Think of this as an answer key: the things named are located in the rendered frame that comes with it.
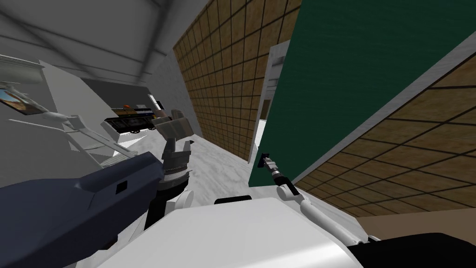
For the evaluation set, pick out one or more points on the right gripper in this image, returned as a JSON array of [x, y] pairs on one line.
[[269, 164]]

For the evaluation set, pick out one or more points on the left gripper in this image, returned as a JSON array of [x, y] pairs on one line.
[[176, 162]]

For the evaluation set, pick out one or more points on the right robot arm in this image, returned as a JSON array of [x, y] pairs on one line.
[[327, 219]]

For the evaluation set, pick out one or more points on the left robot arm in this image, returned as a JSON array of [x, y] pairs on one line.
[[163, 201]]

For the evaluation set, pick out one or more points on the grey brown armchair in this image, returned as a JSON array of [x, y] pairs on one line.
[[174, 126]]

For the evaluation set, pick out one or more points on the dark low cabinet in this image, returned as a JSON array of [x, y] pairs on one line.
[[130, 121]]

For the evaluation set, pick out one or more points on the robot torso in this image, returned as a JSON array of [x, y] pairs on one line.
[[238, 238]]

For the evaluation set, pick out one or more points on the white exercise machine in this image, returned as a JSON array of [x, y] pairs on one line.
[[85, 134]]

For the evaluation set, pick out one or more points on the green door leaf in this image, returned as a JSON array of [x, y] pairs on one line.
[[334, 74]]

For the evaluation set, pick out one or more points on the navy blue sofa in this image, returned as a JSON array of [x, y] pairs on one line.
[[55, 216]]

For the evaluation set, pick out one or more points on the framed wall picture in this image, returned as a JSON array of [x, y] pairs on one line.
[[20, 101]]

